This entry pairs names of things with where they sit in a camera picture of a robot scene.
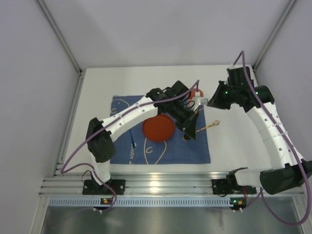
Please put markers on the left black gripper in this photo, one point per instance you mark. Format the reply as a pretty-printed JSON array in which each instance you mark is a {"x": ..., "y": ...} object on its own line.
[{"x": 188, "y": 121}]

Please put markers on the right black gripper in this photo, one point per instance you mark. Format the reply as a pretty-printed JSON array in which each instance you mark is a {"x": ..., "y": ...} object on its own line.
[{"x": 223, "y": 98}]

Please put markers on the gold metal spoon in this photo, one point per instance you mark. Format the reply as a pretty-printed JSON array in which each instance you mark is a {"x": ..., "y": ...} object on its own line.
[{"x": 215, "y": 123}]

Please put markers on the orange plastic plate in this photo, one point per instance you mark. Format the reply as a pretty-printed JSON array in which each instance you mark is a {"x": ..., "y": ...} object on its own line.
[{"x": 159, "y": 128}]

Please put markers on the pink plastic cup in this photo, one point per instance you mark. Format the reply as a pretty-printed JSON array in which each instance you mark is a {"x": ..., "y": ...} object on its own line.
[{"x": 196, "y": 93}]

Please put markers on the blue cloth placemat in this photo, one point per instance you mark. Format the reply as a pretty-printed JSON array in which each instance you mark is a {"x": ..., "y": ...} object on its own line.
[{"x": 173, "y": 151}]

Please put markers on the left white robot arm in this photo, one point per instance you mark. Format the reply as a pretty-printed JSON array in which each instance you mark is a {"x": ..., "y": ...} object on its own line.
[{"x": 102, "y": 134}]

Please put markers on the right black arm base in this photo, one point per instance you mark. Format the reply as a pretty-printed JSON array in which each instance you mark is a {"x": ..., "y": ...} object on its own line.
[{"x": 223, "y": 187}]

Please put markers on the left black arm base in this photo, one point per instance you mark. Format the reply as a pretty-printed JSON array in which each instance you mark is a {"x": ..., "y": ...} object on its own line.
[{"x": 90, "y": 186}]

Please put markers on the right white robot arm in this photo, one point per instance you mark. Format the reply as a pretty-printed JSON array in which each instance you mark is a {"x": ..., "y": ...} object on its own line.
[{"x": 258, "y": 103}]

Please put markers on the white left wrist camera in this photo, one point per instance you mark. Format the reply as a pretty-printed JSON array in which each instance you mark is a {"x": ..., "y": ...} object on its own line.
[{"x": 199, "y": 101}]

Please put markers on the perforated grey cable duct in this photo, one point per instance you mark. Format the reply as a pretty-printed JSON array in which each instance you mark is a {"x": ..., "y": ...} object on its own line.
[{"x": 147, "y": 202}]

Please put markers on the aluminium frame rail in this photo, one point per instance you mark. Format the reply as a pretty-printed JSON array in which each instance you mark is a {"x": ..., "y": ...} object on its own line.
[{"x": 146, "y": 184}]

